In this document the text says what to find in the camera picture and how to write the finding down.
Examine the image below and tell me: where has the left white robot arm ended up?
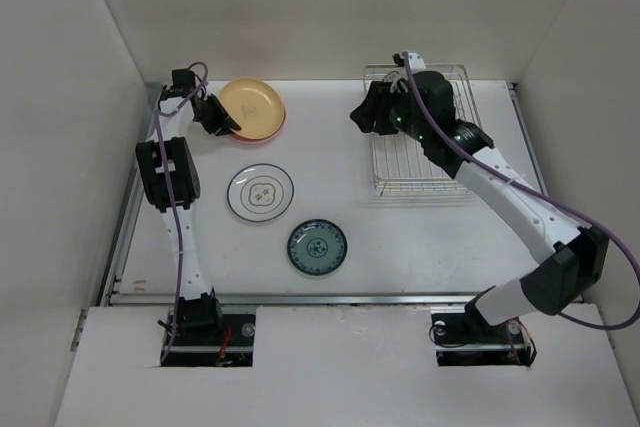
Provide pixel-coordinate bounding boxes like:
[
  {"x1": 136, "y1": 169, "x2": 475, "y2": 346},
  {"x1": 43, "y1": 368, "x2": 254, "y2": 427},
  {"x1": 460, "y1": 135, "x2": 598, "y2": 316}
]
[{"x1": 135, "y1": 62, "x2": 240, "y2": 344}]

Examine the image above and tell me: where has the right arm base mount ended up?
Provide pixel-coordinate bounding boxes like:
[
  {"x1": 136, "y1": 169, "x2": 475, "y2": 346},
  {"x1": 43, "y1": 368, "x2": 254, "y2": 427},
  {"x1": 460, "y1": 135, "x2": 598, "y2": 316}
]
[{"x1": 429, "y1": 311, "x2": 538, "y2": 368}]

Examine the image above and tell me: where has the blue floral small plate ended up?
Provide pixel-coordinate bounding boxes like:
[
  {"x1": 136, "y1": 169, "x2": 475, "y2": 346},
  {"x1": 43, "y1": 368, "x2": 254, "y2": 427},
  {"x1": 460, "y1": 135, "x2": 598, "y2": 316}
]
[{"x1": 286, "y1": 219, "x2": 348, "y2": 277}]

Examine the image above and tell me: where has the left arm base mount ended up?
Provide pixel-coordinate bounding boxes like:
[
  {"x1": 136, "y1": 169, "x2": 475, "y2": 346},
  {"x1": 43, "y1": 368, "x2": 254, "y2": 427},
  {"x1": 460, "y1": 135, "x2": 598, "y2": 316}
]
[{"x1": 160, "y1": 313, "x2": 256, "y2": 368}]

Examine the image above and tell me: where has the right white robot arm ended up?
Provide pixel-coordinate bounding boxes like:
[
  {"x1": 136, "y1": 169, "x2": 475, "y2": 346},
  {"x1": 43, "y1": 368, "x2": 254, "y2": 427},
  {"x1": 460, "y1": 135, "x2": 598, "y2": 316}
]
[{"x1": 350, "y1": 51, "x2": 609, "y2": 341}]

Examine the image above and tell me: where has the pink plate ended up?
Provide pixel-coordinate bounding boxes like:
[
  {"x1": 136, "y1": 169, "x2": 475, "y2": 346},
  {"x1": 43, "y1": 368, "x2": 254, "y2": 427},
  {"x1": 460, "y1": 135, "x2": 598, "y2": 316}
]
[{"x1": 230, "y1": 117, "x2": 286, "y2": 146}]

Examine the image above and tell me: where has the yellow plate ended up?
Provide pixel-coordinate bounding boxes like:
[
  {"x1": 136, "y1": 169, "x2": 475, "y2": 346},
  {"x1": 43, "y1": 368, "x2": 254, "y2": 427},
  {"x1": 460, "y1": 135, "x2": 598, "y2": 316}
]
[{"x1": 218, "y1": 78, "x2": 286, "y2": 139}]

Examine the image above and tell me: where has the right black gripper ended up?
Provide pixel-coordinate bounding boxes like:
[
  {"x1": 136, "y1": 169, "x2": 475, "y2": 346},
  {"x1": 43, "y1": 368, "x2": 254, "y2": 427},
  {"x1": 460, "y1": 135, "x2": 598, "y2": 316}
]
[{"x1": 350, "y1": 80, "x2": 430, "y2": 143}]

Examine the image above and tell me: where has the metal wire dish rack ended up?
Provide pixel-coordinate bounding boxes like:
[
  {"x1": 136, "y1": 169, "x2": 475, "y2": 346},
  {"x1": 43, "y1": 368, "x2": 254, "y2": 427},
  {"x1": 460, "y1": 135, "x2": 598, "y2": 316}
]
[{"x1": 360, "y1": 62, "x2": 484, "y2": 197}]

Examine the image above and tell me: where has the white plate teal ring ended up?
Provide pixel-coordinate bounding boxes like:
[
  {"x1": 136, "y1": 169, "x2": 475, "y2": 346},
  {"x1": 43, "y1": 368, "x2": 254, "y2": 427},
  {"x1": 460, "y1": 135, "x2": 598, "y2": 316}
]
[{"x1": 226, "y1": 162, "x2": 295, "y2": 223}]

